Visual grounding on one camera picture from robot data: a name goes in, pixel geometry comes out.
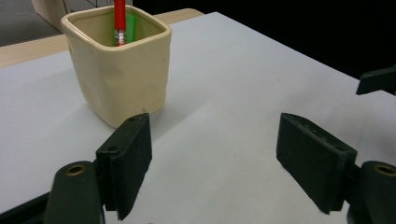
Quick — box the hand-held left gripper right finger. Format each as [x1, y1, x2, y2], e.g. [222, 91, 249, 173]
[275, 112, 359, 216]

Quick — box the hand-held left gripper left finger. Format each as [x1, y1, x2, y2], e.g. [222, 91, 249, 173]
[94, 112, 154, 221]

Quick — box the cream ceramic cup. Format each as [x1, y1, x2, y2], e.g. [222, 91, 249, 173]
[60, 4, 173, 129]

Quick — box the green highlighter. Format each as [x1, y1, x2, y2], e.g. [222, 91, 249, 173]
[111, 12, 138, 47]

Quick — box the red pen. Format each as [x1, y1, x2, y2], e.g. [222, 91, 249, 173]
[112, 0, 128, 48]

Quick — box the white board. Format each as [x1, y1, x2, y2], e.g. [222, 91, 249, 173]
[0, 11, 396, 224]

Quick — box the black curtain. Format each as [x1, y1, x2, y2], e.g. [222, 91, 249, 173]
[132, 0, 396, 80]

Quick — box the light wooden table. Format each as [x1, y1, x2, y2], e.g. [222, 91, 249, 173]
[0, 7, 205, 69]

